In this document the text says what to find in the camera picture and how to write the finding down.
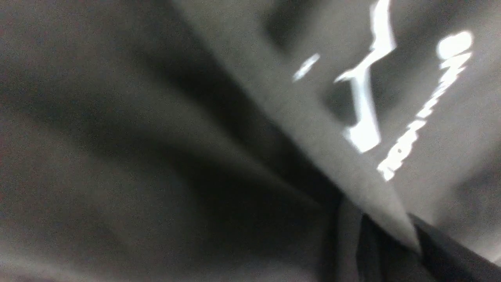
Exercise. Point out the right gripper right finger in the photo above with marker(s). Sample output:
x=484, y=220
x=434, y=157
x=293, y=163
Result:
x=449, y=261

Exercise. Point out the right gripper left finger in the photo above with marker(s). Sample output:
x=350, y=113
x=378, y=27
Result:
x=355, y=248

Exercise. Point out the dark gray long-sleeve top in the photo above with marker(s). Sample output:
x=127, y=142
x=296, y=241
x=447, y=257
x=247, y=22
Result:
x=212, y=140

